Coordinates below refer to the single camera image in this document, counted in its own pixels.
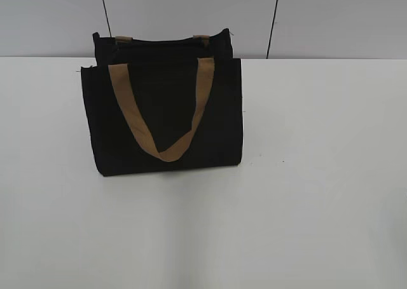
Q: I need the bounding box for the black tote bag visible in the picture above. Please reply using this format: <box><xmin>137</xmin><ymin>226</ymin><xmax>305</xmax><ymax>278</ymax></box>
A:
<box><xmin>81</xmin><ymin>29</ymin><xmax>243</xmax><ymax>177</ymax></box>

